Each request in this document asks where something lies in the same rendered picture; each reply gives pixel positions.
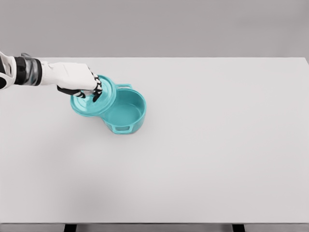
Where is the teal pot lid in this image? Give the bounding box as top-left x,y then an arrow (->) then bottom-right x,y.
70,74 -> 117,117

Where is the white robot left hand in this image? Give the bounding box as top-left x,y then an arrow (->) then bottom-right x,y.
53,62 -> 104,102

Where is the teal pot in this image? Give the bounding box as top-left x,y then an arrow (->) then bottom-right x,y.
100,83 -> 147,135

